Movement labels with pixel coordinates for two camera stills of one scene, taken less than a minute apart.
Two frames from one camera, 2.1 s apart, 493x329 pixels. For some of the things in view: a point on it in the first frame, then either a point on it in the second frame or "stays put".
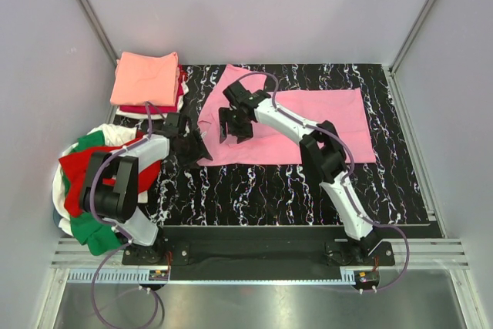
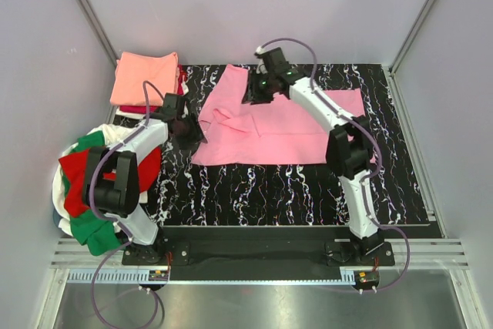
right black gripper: [224, 117] → [251, 95]
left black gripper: [199, 152] → [196, 134]
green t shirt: [92, 233] stays put
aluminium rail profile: [426, 253] stays put
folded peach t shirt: [140, 78] stays put
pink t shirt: [342, 108] stays put
